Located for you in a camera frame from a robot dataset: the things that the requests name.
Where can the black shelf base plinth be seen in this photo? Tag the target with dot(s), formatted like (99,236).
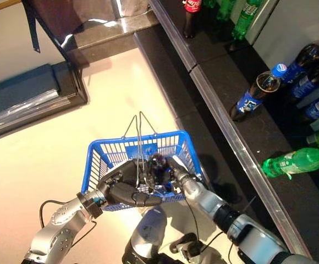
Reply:
(181,99)

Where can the blue plastic shopping basket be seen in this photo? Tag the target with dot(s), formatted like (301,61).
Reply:
(132,150)

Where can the black shelf board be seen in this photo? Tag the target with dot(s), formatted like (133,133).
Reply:
(272,129)
(203,46)

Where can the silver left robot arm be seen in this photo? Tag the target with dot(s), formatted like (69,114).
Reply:
(55,236)

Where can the wooden trim strip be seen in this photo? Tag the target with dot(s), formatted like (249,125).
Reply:
(0,7)

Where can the large green Sprite bottle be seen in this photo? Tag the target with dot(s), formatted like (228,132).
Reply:
(244,22)

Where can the red label cola bottle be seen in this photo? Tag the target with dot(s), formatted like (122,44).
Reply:
(190,22)

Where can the dark brown cabinet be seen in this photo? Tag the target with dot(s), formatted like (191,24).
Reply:
(66,16)

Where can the grey shelf divider panel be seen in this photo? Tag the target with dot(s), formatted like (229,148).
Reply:
(264,22)

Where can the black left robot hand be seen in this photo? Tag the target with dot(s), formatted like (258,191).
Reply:
(121,187)

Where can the brown marble ledge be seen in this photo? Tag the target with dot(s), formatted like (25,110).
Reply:
(115,35)

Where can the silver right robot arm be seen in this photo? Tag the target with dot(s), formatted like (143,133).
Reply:
(209,198)

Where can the low dark display stand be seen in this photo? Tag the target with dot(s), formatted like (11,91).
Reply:
(24,90)

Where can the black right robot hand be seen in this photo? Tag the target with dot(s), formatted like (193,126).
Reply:
(177,171)

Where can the thin zip tie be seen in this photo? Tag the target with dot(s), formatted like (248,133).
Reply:
(250,204)

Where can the green Sprite bottle yellow cap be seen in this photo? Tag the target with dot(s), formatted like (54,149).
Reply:
(294,162)

